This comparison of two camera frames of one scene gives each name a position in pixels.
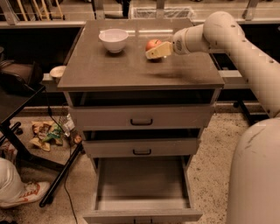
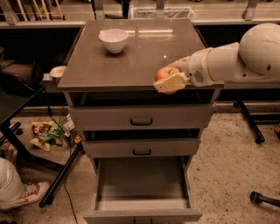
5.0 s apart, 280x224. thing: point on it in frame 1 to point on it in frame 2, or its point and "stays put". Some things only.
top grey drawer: [143, 116] stays put
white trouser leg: [10, 184] stays put
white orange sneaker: [32, 192] stays put
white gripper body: [178, 44] to [196, 69]
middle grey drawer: [139, 147] stays put
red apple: [152, 43] to [164, 73]
